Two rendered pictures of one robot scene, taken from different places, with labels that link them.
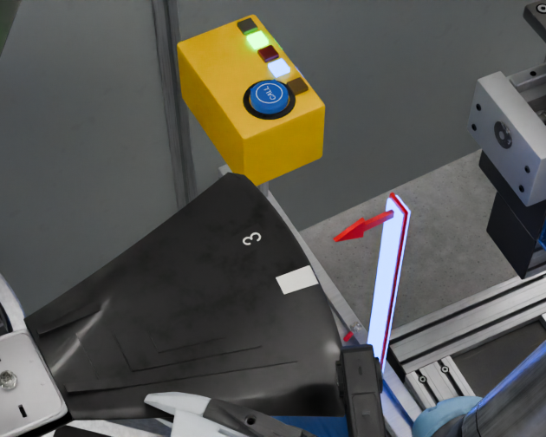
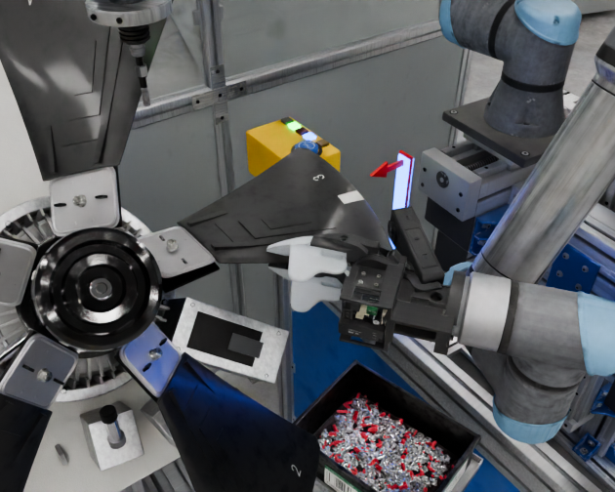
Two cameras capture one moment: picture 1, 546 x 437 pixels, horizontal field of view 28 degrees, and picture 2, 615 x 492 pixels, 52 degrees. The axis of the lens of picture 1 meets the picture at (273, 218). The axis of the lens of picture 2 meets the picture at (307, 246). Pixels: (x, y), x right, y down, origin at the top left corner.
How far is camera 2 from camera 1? 0.36 m
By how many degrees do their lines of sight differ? 15
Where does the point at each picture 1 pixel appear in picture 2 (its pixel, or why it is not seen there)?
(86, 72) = (179, 201)
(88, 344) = (224, 226)
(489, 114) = (431, 171)
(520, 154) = (455, 186)
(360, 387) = (409, 225)
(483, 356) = not seen: hidden behind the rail
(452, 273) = not seen: hidden behind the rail
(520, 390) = (512, 217)
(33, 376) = (188, 246)
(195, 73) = (259, 143)
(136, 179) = (208, 280)
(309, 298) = (360, 206)
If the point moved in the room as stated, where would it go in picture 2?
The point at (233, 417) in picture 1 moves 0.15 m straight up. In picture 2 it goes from (331, 240) to (336, 109)
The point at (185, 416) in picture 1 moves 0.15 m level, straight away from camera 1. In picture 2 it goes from (297, 249) to (263, 175)
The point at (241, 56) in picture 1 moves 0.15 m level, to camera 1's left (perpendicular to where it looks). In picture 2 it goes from (285, 134) to (202, 139)
